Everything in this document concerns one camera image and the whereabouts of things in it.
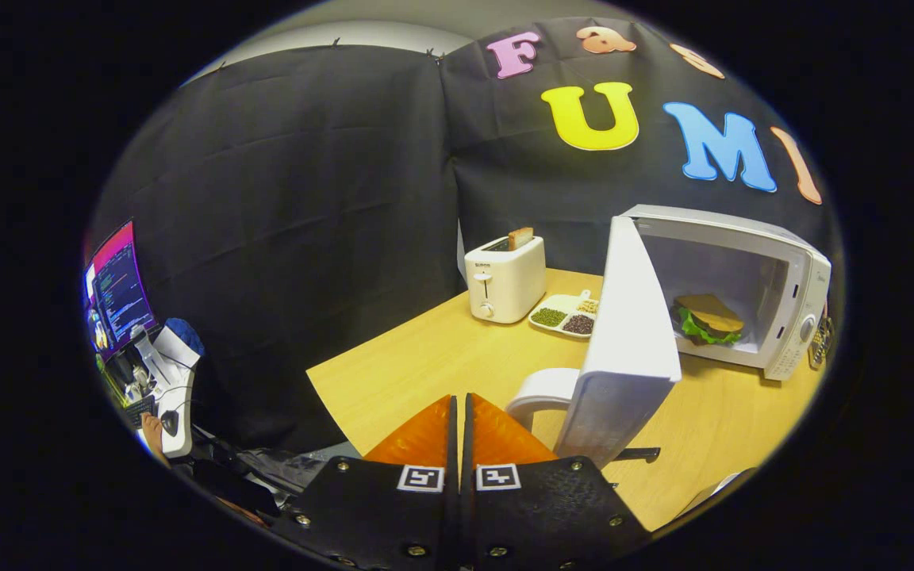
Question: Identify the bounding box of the wire mesh utensil holder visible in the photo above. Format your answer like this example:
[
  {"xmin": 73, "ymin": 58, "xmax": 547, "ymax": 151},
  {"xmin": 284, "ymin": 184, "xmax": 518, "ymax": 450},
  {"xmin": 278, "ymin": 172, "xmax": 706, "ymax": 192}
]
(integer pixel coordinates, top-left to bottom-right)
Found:
[{"xmin": 808, "ymin": 317, "xmax": 836, "ymax": 371}]

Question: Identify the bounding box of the white microwave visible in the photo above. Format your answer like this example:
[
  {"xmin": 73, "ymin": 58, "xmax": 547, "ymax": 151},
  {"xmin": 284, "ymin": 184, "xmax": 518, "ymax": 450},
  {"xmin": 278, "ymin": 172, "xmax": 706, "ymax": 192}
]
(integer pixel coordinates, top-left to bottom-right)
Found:
[{"xmin": 505, "ymin": 204, "xmax": 832, "ymax": 469}]

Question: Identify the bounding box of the black backdrop cloth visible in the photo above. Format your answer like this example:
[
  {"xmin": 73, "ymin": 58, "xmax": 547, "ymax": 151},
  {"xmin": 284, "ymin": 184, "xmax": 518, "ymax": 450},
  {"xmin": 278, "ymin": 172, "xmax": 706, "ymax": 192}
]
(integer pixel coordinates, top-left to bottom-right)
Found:
[{"xmin": 88, "ymin": 16, "xmax": 843, "ymax": 453}]

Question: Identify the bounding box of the white toaster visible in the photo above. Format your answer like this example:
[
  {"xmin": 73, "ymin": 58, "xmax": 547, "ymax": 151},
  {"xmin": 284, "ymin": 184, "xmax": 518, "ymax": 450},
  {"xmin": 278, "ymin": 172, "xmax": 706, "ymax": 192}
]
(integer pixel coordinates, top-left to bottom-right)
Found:
[{"xmin": 464, "ymin": 236, "xmax": 547, "ymax": 324}]

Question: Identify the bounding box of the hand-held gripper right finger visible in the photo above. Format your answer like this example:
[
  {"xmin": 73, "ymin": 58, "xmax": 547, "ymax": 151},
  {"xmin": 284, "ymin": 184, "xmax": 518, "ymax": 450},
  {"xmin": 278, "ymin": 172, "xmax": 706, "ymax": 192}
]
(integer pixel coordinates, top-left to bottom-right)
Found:
[{"xmin": 461, "ymin": 393, "xmax": 652, "ymax": 571}]

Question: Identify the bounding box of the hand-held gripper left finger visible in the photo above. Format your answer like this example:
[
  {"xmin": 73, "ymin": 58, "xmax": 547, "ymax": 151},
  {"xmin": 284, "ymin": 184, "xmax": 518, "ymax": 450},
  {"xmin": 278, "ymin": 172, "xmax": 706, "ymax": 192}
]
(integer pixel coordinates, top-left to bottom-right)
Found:
[{"xmin": 275, "ymin": 394, "xmax": 459, "ymax": 571}]

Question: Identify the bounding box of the toy sandwich with lettuce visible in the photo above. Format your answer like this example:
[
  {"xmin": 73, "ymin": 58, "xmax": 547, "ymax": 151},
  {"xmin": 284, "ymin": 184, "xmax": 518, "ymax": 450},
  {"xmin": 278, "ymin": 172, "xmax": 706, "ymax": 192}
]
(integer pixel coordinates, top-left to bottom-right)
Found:
[{"xmin": 673, "ymin": 293, "xmax": 745, "ymax": 347}]

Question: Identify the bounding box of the white and blue device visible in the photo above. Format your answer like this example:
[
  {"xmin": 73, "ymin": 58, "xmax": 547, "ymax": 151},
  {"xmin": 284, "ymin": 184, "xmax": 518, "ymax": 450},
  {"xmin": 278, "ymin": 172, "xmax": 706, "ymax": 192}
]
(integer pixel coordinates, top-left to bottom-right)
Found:
[{"xmin": 130, "ymin": 317, "xmax": 205, "ymax": 461}]

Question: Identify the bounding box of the computer monitor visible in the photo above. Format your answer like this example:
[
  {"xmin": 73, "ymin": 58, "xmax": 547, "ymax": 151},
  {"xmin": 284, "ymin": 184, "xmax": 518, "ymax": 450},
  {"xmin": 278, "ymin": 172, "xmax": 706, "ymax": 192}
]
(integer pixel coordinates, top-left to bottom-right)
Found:
[{"xmin": 83, "ymin": 220, "xmax": 156, "ymax": 362}]

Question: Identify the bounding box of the white divided dish of beans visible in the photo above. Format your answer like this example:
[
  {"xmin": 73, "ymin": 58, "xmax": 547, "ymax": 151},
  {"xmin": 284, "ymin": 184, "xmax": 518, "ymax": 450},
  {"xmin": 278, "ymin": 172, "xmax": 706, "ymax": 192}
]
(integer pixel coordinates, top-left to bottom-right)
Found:
[{"xmin": 528, "ymin": 289, "xmax": 601, "ymax": 340}]

